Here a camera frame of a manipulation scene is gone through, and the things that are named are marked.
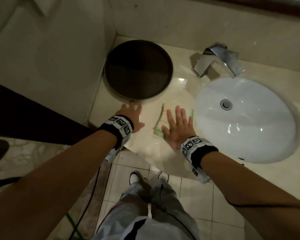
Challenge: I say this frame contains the person's grey trousers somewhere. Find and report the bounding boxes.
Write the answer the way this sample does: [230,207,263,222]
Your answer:
[91,178,203,240]

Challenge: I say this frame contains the dark wooden ledge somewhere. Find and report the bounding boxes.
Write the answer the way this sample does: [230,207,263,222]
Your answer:
[0,80,95,145]

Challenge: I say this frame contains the chrome faucet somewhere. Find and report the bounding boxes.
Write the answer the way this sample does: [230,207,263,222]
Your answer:
[191,42,246,79]

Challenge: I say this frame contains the person's left shoe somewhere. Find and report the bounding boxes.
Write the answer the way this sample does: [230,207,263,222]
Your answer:
[129,171,147,190]

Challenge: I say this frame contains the black left wristband with markers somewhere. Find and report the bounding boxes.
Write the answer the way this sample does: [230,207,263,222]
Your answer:
[97,115,135,150]

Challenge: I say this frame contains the person's right forearm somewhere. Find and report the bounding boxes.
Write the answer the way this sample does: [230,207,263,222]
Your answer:
[201,151,300,240]

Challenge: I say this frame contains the white green-edged cleaning cloth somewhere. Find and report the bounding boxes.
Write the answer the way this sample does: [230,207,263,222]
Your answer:
[152,103,194,138]

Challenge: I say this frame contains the person's right shoe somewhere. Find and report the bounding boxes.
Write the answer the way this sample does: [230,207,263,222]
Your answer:
[157,170,169,183]

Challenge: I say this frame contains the dark round tray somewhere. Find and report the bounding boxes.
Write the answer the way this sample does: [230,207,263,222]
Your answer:
[104,40,174,102]

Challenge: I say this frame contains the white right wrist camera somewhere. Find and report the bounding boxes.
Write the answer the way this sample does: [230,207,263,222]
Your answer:
[191,167,210,184]

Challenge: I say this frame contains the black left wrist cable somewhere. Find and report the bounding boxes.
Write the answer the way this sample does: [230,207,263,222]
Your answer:
[75,165,102,240]

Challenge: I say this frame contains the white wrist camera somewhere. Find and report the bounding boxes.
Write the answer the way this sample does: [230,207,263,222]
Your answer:
[106,140,130,163]
[191,167,210,184]

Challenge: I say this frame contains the person's right hand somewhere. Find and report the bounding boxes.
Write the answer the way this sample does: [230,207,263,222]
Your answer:
[161,105,197,151]

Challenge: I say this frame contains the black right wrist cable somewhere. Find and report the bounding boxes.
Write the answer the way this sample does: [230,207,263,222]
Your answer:
[225,200,300,209]

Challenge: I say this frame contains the person's shoe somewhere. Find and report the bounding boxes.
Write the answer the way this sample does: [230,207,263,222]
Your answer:
[129,171,147,190]
[157,170,169,183]

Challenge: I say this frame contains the person's left forearm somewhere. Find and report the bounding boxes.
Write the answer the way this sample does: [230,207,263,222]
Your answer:
[0,130,118,240]

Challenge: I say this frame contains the chrome sink drain stopper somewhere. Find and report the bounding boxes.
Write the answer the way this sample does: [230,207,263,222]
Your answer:
[220,98,233,111]

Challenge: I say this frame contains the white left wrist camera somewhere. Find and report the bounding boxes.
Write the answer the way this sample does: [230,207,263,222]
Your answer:
[106,140,130,163]

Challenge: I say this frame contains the white wall socket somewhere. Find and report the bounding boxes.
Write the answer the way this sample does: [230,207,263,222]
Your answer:
[31,0,60,17]

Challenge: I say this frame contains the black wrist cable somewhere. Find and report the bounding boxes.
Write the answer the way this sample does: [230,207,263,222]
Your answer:
[225,200,300,209]
[75,165,102,240]

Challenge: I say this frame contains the dark wooden framed mirror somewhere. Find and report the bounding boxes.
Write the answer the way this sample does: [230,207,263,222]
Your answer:
[185,0,300,17]

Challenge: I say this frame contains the black right wristband with markers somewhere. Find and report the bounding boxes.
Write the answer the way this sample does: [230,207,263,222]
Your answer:
[180,136,219,170]

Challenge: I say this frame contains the person's left hand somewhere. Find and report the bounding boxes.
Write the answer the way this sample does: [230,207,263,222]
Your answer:
[114,102,145,134]

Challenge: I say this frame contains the white oval sink basin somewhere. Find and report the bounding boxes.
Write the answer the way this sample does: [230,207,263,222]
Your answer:
[194,77,297,164]

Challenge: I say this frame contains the black wristband with markers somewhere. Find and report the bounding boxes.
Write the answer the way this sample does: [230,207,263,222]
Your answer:
[180,136,219,170]
[97,115,135,150]

